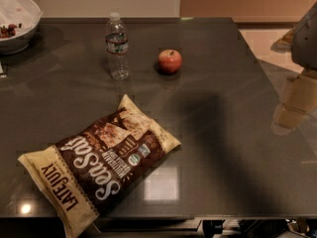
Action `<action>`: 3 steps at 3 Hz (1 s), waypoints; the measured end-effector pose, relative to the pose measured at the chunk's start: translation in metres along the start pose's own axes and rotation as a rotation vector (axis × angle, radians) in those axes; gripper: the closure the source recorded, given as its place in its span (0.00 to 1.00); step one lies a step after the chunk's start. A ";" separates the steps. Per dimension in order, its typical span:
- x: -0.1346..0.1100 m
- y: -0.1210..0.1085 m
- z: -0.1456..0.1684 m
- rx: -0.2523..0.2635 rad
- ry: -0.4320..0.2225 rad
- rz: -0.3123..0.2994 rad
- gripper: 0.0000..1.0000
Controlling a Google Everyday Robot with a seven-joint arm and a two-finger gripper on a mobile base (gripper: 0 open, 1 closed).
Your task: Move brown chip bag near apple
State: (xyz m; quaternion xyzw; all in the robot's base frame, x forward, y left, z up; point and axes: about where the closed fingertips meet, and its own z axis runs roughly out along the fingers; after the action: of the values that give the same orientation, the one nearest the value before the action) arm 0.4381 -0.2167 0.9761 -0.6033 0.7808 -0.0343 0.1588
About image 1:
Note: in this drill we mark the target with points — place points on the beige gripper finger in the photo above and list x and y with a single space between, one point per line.
300 92
286 118

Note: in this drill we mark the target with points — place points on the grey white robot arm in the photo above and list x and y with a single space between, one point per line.
303 48

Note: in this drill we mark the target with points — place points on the brown Late July chip bag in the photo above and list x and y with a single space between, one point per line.
80 175

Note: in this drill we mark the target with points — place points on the red apple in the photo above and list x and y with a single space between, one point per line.
169 61

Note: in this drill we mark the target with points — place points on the white bowl with snacks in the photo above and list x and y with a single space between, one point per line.
19 20

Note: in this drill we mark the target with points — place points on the clear plastic water bottle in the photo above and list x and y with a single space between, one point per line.
116 40

